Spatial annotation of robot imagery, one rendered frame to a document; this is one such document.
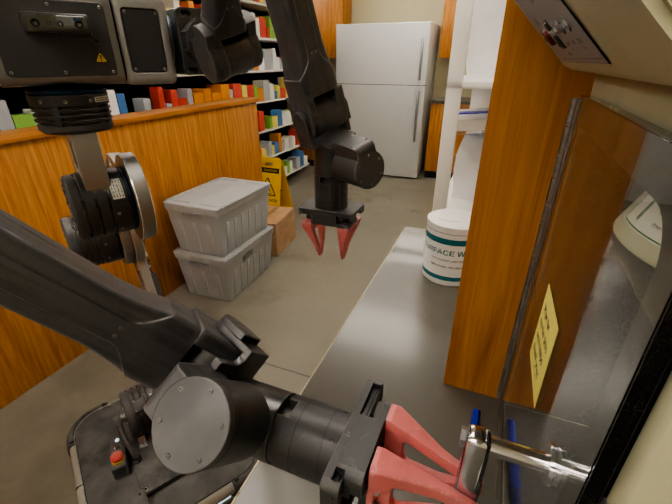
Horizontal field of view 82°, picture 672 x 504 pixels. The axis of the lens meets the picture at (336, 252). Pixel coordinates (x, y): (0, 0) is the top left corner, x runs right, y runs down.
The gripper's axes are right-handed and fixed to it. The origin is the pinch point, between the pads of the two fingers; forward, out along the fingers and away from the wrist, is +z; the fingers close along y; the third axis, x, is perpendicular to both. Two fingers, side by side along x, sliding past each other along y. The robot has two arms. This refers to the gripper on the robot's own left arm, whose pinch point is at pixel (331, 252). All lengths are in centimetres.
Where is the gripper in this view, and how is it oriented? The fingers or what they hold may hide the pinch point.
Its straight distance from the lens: 71.6
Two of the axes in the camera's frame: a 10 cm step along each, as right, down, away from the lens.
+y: 9.3, 1.6, -3.4
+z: 0.0, 9.0, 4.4
